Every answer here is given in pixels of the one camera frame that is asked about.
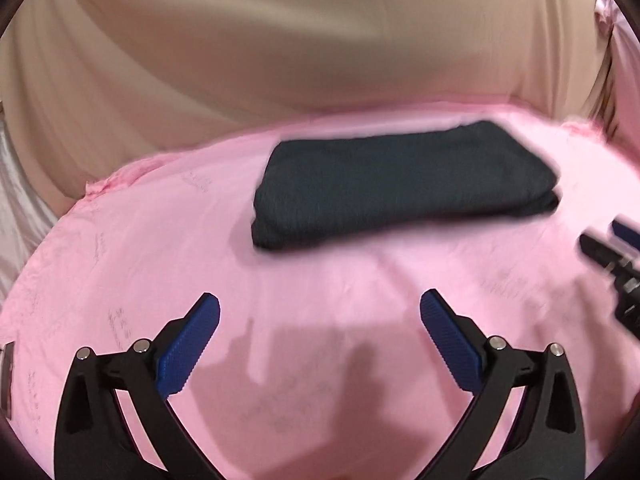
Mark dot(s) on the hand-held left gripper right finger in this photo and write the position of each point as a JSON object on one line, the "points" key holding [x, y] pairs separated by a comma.
{"points": [[450, 340]]}

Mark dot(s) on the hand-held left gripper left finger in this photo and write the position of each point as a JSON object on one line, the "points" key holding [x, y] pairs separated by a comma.
{"points": [[187, 340]]}

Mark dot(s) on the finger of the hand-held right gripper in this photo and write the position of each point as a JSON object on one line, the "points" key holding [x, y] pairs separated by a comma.
{"points": [[602, 252], [626, 232]]}

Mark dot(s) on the dark pants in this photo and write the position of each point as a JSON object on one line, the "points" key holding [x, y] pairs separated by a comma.
{"points": [[400, 185]]}

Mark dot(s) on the pink bed sheet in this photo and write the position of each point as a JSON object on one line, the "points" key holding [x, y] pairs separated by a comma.
{"points": [[320, 300]]}

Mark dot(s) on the pink hanging cloth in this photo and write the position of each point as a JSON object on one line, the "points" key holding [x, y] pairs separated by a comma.
{"points": [[622, 60]]}

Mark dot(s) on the grey rectangular object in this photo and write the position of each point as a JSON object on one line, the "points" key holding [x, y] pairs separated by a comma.
{"points": [[7, 375]]}

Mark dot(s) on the white satin curtain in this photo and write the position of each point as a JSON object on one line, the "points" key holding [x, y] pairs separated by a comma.
{"points": [[22, 200]]}

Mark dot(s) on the beige fabric backdrop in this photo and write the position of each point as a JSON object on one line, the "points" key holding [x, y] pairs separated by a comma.
{"points": [[280, 40]]}

